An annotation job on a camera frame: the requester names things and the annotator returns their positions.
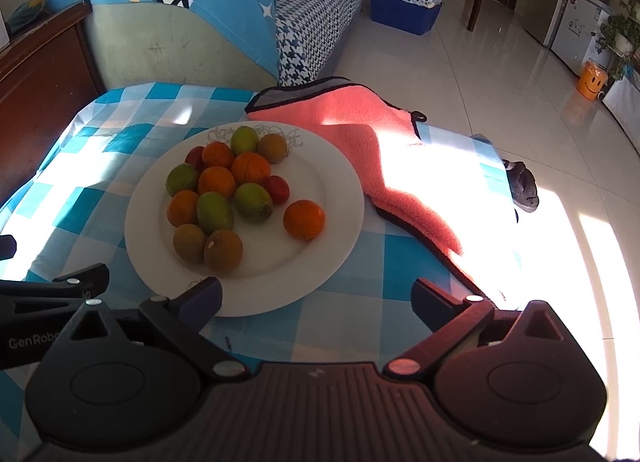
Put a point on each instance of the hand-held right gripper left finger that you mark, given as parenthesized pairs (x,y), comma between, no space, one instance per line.
(205,299)

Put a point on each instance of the brown wooden headboard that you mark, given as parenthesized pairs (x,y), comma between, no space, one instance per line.
(40,106)

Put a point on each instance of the green potted plant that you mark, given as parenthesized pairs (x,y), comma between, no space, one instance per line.
(617,26)

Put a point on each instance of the houndstooth sofa cover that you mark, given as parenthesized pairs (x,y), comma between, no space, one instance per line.
(320,16)

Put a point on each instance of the green jujube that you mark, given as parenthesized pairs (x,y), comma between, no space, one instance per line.
(215,212)
(244,139)
(182,179)
(253,202)

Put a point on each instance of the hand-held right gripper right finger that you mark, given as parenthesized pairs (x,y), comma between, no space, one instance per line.
(435,304)

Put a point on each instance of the pink towel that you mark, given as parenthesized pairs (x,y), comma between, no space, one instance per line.
(340,111)

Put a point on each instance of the blue plastic bin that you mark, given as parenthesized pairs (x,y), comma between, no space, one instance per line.
(400,16)

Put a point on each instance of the brown kiwi with stem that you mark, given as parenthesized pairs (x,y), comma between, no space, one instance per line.
(223,252)

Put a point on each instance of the white mini fridge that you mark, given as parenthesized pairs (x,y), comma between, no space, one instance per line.
(575,31)

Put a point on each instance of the white plate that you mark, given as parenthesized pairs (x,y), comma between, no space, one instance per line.
(325,181)

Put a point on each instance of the orange tangerine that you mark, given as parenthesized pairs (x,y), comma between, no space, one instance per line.
(250,169)
(216,182)
(182,208)
(217,155)
(304,219)

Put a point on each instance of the red cherry tomato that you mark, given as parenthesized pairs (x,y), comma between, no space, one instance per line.
(276,189)
(194,157)

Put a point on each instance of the blue checkered tablecloth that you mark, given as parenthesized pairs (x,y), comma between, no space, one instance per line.
(90,202)

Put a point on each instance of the light green sofa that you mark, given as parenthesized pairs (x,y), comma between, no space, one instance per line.
(165,51)

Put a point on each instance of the dark grey slipper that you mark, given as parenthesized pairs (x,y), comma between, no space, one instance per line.
(525,187)

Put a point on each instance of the white storage box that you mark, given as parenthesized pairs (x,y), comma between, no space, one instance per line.
(625,101)

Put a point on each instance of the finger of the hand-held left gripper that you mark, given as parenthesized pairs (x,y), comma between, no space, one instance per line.
(85,282)
(6,248)

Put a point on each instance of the yellow smiley bucket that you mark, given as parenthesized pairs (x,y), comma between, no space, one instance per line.
(591,79)

